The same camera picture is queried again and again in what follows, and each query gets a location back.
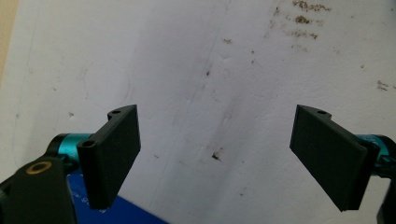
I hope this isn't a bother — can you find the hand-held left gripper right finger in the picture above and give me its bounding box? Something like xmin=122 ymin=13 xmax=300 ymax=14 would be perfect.
xmin=289 ymin=104 xmax=381 ymax=213

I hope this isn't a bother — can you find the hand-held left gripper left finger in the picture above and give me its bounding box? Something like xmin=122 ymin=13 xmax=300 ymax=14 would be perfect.
xmin=76 ymin=104 xmax=142 ymax=210

